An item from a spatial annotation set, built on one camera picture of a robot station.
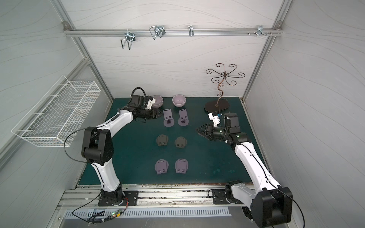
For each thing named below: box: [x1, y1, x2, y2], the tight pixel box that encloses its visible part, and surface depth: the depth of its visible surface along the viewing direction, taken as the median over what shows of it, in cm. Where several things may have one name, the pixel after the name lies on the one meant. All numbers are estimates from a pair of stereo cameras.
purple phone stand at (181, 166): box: [174, 158, 189, 174], surface depth 86 cm
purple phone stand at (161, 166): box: [154, 158, 169, 175], surface depth 86 cm
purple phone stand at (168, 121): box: [163, 108, 175, 128], surface depth 103 cm
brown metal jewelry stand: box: [204, 63, 246, 114], surface depth 98 cm
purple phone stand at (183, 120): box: [177, 108, 189, 127], surface depth 103 cm
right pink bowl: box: [172, 94, 187, 108], surface depth 117 cm
